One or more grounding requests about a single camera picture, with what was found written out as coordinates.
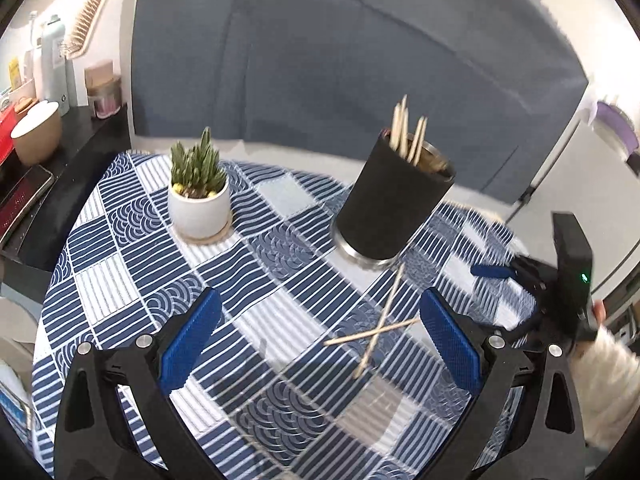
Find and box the dark flat tablet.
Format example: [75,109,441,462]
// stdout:
[0,164,55,242]

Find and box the pink jar with wooden lid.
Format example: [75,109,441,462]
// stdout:
[84,59,124,121]

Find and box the grey-blue sofa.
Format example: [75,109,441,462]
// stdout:
[124,0,589,207]

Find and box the bunch of wooden chopsticks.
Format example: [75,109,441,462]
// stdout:
[388,94,430,166]

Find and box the white plastic bottle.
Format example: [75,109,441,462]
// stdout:
[39,14,72,117]

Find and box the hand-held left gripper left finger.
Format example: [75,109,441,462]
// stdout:
[54,287,223,480]

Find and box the wooden hair brush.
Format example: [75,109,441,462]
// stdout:
[62,0,123,62]

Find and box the blue white patterned tablecloth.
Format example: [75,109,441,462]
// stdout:
[30,152,546,480]

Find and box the purple round container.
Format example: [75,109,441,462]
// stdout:
[594,101,640,162]

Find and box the black metal-rimmed utensil cup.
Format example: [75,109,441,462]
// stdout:
[331,127,457,272]

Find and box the round wooden coaster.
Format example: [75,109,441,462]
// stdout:
[174,214,236,247]

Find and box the succulent in white pot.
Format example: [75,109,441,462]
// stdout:
[166,126,232,241]

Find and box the red plastic container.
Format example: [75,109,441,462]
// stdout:
[0,109,27,163]

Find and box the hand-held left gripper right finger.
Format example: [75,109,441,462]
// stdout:
[419,287,585,480]

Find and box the white cabinet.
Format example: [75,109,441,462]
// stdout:
[507,75,640,302]

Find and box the person's right forearm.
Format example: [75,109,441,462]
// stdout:
[569,326,640,450]

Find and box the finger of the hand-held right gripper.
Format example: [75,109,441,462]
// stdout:
[470,256,547,294]
[492,309,547,350]

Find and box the beige ceramic bowl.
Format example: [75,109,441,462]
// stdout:
[10,101,64,167]

